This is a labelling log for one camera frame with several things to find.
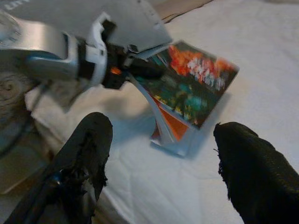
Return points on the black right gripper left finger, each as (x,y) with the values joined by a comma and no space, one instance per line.
(77,163)

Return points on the beige padded bed frame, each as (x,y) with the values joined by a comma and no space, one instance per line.
(177,9)

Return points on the grey printed headboard panel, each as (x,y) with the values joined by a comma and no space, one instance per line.
(11,93)

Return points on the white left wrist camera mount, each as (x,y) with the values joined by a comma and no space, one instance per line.
(94,54)

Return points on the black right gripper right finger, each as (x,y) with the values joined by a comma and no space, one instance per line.
(261,182)

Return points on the white quilted mattress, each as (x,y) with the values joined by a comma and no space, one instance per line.
(257,70)

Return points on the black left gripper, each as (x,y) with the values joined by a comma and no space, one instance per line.
(114,79)

